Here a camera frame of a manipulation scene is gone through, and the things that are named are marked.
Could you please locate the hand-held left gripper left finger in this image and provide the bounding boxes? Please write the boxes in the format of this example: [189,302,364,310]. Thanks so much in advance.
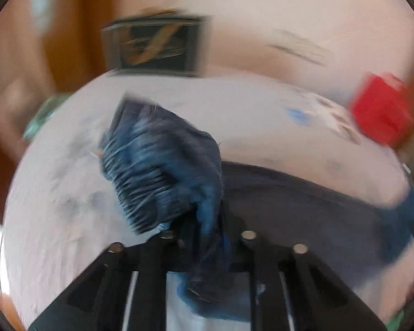
[28,213,200,331]

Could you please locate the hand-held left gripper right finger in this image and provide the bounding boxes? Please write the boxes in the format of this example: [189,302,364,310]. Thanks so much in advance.
[223,210,389,331]

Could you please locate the blue denim jeans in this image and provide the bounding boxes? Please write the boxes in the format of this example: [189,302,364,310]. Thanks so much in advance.
[99,98,414,322]

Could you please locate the printed paper sheet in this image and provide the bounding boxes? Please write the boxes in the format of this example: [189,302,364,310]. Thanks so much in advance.
[286,89,363,145]

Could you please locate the green object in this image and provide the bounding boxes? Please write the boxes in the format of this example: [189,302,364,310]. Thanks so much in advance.
[23,94,70,142]

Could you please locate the red box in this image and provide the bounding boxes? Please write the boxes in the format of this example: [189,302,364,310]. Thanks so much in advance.
[351,72,414,147]

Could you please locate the dark box with gold print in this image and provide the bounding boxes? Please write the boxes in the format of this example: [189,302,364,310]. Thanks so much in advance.
[101,10,212,77]

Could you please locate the brown wooden furniture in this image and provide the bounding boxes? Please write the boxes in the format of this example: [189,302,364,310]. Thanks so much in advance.
[0,0,194,221]

